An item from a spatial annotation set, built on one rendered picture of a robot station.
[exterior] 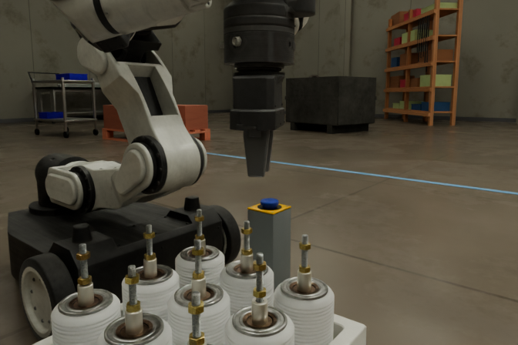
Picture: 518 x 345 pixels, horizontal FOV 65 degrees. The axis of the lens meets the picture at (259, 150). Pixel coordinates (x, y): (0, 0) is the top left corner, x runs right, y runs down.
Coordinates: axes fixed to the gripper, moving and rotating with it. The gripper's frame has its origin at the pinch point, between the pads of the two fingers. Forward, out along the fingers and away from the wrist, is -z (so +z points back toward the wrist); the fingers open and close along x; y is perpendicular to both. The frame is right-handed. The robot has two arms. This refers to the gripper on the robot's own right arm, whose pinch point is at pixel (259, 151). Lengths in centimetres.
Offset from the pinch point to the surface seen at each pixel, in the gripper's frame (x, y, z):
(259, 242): 31.5, 5.5, -24.4
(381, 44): 988, -120, 126
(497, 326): 49, -50, -49
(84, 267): -0.1, 26.0, -18.0
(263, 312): -1.0, -0.8, -21.8
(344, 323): 13.6, -12.2, -30.7
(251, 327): -2.2, 0.6, -23.4
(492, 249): 103, -68, -49
